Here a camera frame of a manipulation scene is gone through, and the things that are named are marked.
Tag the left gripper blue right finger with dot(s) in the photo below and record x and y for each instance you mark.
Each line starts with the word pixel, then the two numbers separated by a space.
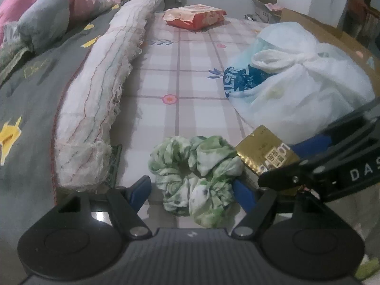
pixel 259 207

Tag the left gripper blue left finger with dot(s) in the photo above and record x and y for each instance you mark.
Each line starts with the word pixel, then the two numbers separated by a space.
pixel 124 205

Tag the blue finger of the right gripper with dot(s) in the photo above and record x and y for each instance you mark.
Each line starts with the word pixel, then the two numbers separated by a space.
pixel 312 146

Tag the gold foil pack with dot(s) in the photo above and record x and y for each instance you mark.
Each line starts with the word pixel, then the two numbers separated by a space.
pixel 263 151

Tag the green scrunchie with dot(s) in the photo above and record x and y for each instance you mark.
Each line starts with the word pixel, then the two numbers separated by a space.
pixel 195 177

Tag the white plastic bag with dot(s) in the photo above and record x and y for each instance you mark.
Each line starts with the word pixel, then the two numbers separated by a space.
pixel 294 85

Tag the white fuzzy blanket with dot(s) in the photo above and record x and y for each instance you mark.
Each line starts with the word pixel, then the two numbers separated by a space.
pixel 91 101

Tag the brown cardboard box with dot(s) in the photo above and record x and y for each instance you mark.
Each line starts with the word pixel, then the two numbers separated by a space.
pixel 328 34

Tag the small cardboard box with clothes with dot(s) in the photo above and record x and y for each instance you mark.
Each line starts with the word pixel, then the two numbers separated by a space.
pixel 265 11

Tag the dark green bedsheet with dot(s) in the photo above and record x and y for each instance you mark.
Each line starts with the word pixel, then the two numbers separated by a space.
pixel 30 99

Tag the red wet wipes pack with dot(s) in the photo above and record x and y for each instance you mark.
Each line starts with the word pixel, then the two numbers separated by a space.
pixel 194 17

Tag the pink grey quilt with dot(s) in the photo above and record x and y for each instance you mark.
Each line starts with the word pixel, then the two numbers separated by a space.
pixel 34 24

